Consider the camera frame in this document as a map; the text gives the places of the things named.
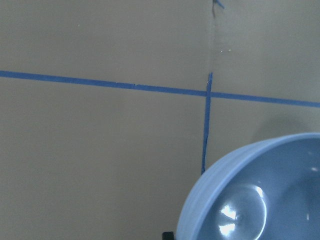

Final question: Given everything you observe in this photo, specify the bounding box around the blue plastic bowl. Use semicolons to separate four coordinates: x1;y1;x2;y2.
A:
175;132;320;240

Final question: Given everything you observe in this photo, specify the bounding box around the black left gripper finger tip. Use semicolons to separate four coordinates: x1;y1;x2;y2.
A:
162;231;175;240

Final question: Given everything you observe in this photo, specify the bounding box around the vertical blue tape strip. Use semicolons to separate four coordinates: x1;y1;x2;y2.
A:
201;72;213;175

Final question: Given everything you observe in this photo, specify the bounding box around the horizontal blue tape strip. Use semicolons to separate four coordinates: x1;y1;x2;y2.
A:
0;70;320;108

